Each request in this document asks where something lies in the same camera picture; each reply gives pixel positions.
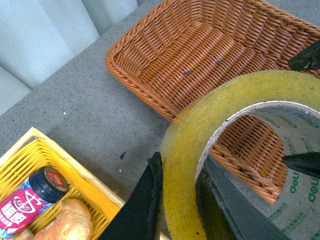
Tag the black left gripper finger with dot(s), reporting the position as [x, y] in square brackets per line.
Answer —
[225, 213]
[140, 216]

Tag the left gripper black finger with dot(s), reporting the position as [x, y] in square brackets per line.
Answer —
[306, 163]
[306, 60]

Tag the yellow packing tape roll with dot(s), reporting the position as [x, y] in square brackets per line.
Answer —
[290, 102]

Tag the yellow woven basket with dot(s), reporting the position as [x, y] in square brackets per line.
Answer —
[35, 150]

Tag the brown wicker basket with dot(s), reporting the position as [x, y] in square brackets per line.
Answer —
[183, 49]

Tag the toy bread loaf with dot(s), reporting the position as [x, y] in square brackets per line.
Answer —
[72, 223]

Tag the pink labelled drink bottle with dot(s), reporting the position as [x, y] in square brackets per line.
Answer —
[39, 191]

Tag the grey curtain backdrop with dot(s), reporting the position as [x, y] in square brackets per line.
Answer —
[39, 37]

